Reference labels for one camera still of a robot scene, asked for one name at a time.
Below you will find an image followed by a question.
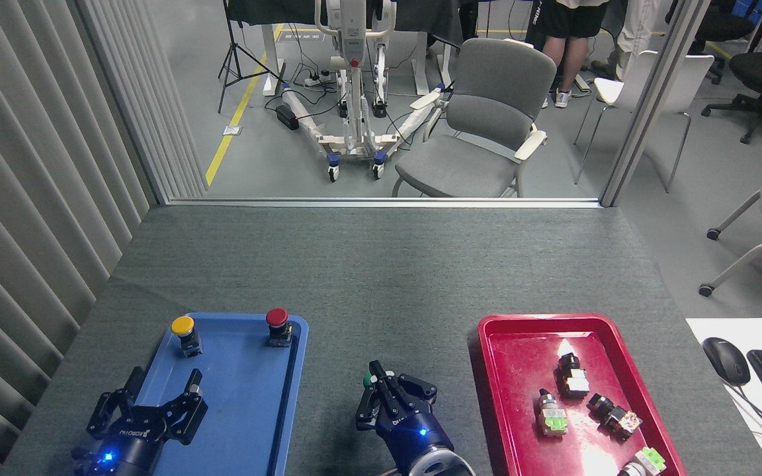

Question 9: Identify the silver post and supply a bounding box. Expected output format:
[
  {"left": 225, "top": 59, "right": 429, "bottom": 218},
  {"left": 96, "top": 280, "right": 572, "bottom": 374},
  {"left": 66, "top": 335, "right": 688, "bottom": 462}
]
[{"left": 599, "top": 0, "right": 712, "bottom": 208}]

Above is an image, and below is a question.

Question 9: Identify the black switch with colourful base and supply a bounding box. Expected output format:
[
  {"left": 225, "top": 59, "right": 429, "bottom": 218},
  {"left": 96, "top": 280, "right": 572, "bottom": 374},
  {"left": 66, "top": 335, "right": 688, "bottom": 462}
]
[{"left": 586, "top": 393, "right": 643, "bottom": 440}]

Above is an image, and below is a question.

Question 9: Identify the white chair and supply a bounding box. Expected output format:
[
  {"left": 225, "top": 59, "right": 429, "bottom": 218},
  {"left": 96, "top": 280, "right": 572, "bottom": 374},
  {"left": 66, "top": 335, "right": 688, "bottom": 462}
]
[{"left": 574, "top": 51, "right": 715, "bottom": 194}]

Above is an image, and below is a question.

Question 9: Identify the person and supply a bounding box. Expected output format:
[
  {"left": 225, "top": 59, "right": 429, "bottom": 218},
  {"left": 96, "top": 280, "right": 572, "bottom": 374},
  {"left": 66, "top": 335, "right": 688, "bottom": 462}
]
[
  {"left": 591, "top": 0, "right": 661, "bottom": 81},
  {"left": 527, "top": 0, "right": 610, "bottom": 110}
]

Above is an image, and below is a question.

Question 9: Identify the white stand on wheels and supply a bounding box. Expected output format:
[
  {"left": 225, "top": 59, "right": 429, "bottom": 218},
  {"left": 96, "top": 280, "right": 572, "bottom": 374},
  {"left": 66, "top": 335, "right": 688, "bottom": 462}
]
[{"left": 280, "top": 0, "right": 451, "bottom": 182}]

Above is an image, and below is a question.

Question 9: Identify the red plastic tray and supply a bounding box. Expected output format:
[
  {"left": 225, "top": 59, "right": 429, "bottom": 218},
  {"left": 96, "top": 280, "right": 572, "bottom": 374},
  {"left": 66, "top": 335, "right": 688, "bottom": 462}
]
[{"left": 477, "top": 313, "right": 686, "bottom": 476}]

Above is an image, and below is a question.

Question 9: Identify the yellow push button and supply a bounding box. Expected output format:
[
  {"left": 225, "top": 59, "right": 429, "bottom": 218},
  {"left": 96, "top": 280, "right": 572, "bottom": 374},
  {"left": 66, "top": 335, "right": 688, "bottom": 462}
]
[{"left": 171, "top": 315, "right": 203, "bottom": 358}]

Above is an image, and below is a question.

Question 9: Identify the blue plastic tray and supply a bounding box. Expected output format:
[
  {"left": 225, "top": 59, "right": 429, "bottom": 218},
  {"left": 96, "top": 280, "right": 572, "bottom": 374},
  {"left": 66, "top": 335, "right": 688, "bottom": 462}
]
[{"left": 103, "top": 312, "right": 309, "bottom": 476}]

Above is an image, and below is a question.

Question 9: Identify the red push button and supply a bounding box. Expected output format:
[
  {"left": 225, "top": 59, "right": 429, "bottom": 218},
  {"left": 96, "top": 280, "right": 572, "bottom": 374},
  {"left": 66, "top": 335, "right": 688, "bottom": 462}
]
[{"left": 265, "top": 307, "right": 293, "bottom": 348}]

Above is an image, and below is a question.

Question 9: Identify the black tripod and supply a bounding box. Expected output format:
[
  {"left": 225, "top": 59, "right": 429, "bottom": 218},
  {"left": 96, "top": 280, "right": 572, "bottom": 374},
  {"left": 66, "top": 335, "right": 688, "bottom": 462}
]
[{"left": 218, "top": 0, "right": 287, "bottom": 114}]

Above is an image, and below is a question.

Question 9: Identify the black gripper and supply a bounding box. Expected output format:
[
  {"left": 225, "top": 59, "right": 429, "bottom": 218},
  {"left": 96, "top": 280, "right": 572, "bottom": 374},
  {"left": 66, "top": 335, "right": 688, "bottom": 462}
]
[
  {"left": 71, "top": 366, "right": 209, "bottom": 476},
  {"left": 356, "top": 360, "right": 456, "bottom": 467}
]

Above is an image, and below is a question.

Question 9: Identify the grey armchair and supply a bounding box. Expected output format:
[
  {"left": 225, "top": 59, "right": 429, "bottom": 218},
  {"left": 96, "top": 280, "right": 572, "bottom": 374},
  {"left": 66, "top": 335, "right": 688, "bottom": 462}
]
[{"left": 391, "top": 38, "right": 558, "bottom": 198}]

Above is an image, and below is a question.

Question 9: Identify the silver switch with green base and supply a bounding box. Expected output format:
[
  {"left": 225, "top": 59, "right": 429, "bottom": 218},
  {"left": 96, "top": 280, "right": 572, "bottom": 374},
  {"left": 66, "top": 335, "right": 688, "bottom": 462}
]
[{"left": 538, "top": 389, "right": 569, "bottom": 437}]

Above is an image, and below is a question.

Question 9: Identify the white switch with green base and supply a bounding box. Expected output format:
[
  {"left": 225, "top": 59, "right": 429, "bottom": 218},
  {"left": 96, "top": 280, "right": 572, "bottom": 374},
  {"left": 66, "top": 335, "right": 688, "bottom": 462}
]
[{"left": 618, "top": 447, "right": 667, "bottom": 476}]

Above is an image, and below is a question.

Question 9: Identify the white desk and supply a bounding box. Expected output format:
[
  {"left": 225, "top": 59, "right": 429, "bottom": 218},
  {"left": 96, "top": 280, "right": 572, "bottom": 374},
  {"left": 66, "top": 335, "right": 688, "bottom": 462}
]
[{"left": 685, "top": 317, "right": 762, "bottom": 476}]

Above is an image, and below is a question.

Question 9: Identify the silver table edge rail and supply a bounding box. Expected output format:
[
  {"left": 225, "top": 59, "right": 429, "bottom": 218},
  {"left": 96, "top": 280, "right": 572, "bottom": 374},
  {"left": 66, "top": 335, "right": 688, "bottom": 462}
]
[{"left": 166, "top": 197, "right": 603, "bottom": 210}]

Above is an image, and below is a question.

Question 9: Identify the black and white switch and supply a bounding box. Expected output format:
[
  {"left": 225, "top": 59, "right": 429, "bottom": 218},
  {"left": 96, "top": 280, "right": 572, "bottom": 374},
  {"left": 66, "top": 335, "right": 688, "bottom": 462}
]
[{"left": 556, "top": 354, "right": 591, "bottom": 399}]

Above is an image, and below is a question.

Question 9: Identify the black computer mouse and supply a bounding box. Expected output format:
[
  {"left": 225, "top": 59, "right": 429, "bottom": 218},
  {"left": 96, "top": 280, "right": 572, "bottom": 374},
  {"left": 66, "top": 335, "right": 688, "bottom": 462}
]
[{"left": 702, "top": 337, "right": 751, "bottom": 387}]

